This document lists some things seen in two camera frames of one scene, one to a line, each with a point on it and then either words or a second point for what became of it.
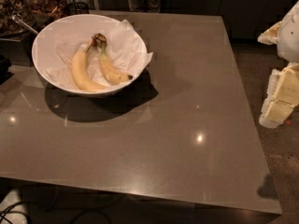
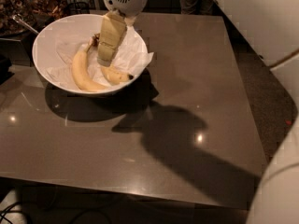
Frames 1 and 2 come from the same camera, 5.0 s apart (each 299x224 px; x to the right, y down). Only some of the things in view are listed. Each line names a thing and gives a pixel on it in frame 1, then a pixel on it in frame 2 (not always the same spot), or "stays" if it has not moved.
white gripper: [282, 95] -> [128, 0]
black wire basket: [78, 7] stays
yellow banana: [78, 63] stays
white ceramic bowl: [88, 54] stays
